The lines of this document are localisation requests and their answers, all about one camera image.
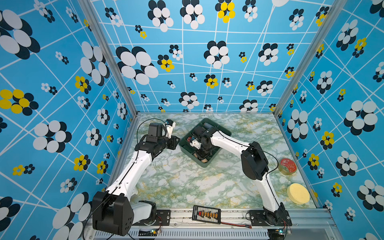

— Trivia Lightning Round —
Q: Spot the tan maroon striped sock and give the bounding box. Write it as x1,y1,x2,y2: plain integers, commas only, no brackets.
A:
196,155,211,164

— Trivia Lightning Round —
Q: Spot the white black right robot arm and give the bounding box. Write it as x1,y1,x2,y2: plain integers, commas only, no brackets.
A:
193,127,292,226

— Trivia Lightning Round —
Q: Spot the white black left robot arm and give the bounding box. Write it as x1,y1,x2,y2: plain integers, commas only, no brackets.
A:
91,120,180,236

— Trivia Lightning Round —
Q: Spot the red green tape roll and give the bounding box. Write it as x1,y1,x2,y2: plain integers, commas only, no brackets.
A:
278,158,298,175

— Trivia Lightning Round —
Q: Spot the green plastic organizer tray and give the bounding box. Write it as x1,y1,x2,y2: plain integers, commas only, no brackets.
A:
179,118,232,168

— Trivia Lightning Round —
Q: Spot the yellow round sponge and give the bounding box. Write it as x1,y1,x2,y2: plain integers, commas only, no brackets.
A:
287,183,311,205

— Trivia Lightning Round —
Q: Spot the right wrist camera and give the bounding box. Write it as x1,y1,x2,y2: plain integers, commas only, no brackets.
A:
192,139,202,150

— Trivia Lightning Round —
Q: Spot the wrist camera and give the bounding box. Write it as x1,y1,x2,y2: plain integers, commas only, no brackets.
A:
165,119,176,139
192,139,202,150

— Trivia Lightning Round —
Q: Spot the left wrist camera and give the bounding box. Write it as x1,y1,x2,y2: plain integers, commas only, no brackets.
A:
165,119,176,139

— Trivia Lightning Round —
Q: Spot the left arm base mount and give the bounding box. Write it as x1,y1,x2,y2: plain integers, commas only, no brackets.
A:
134,210,171,226

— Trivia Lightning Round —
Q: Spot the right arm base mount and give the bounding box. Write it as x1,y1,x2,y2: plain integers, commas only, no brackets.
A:
246,210,293,228

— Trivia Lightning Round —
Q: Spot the red black wire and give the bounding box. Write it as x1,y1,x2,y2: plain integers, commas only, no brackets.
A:
220,221,253,229

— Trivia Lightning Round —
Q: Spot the aluminium front rail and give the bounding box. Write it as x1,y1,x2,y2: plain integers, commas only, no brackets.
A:
81,209,343,240

